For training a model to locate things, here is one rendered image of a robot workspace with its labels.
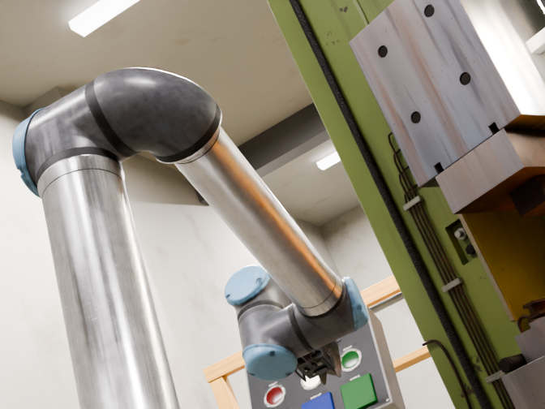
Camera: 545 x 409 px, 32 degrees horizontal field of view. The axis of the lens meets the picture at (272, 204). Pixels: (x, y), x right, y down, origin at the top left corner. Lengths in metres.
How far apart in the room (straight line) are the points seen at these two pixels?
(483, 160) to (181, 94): 0.92
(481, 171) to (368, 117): 0.46
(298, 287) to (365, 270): 8.67
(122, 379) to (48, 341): 3.97
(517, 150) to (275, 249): 0.71
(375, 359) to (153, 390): 1.10
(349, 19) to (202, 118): 1.23
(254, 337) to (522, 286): 0.83
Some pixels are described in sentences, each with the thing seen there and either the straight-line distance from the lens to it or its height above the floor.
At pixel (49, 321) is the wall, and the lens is 5.13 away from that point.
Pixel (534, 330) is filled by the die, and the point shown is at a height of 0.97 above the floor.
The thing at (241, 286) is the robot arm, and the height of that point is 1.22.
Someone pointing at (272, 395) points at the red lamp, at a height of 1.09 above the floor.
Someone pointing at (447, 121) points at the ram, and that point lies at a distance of 2.09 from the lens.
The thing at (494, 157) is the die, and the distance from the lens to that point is 2.02.
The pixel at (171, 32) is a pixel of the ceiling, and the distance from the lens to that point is 5.81.
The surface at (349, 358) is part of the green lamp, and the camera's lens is 2.15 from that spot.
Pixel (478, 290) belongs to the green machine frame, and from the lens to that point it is 2.23.
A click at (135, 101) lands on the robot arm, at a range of 1.25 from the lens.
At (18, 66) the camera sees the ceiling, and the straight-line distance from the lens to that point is 5.64.
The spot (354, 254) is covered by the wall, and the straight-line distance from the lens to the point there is 10.26.
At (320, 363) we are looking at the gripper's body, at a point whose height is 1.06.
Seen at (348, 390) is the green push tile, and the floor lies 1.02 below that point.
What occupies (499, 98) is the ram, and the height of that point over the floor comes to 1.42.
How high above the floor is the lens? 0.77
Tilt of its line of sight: 19 degrees up
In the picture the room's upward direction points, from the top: 23 degrees counter-clockwise
